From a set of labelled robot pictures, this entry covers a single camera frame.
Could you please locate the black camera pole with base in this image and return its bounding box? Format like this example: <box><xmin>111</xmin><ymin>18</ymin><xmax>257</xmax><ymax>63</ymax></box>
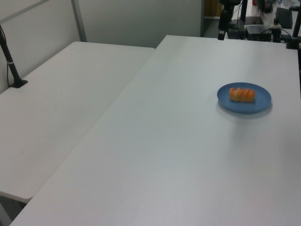
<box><xmin>0</xmin><ymin>23</ymin><xmax>29</xmax><ymax>89</ymax></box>

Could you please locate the white side table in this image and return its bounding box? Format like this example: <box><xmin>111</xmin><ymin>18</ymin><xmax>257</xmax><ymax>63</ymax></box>
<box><xmin>0</xmin><ymin>41</ymin><xmax>156</xmax><ymax>204</ymax></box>

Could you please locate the blue round plate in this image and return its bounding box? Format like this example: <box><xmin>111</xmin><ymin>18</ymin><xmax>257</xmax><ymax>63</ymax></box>
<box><xmin>216</xmin><ymin>81</ymin><xmax>272</xmax><ymax>115</ymax></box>

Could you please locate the black clamped camera pole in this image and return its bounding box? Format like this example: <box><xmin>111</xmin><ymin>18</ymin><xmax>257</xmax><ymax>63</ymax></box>
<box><xmin>285</xmin><ymin>13</ymin><xmax>301</xmax><ymax>50</ymax></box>

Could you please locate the dark grey monitor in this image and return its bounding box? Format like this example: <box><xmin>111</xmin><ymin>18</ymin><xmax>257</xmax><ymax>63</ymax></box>
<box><xmin>274</xmin><ymin>7</ymin><xmax>293</xmax><ymax>28</ymax></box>

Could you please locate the thin black pole cable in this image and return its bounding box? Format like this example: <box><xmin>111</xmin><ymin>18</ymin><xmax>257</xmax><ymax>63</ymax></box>
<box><xmin>6</xmin><ymin>62</ymin><xmax>12</xmax><ymax>87</ymax></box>

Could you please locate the flat black laptop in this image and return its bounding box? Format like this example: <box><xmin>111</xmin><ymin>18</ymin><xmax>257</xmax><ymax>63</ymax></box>
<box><xmin>244</xmin><ymin>16</ymin><xmax>264</xmax><ymax>25</ymax></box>

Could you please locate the wooden cabinet panel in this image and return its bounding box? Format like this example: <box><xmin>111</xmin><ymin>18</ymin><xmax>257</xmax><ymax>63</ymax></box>
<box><xmin>204</xmin><ymin>0</ymin><xmax>223</xmax><ymax>17</ymax></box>

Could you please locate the black electronics box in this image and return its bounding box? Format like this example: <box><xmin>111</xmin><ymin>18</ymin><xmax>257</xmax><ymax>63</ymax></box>
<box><xmin>245</xmin><ymin>24</ymin><xmax>274</xmax><ymax>42</ymax></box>

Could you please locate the black upright stand pole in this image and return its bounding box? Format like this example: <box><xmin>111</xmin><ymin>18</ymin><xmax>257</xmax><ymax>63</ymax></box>
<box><xmin>238</xmin><ymin>0</ymin><xmax>248</xmax><ymax>40</ymax></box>

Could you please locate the grey partition frame post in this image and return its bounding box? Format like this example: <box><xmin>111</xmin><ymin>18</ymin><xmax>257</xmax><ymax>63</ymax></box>
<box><xmin>70</xmin><ymin>0</ymin><xmax>88</xmax><ymax>43</ymax></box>

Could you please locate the orange striped bread roll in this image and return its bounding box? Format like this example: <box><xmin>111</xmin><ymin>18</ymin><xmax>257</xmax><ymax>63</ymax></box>
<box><xmin>229</xmin><ymin>87</ymin><xmax>256</xmax><ymax>104</ymax></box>

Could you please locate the emergency stop button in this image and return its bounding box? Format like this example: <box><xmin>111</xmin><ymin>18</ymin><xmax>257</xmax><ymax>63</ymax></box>
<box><xmin>272</xmin><ymin>18</ymin><xmax>283</xmax><ymax>43</ymax></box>

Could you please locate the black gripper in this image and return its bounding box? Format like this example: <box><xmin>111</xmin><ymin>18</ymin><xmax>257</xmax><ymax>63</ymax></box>
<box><xmin>217</xmin><ymin>8</ymin><xmax>234</xmax><ymax>40</ymax></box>

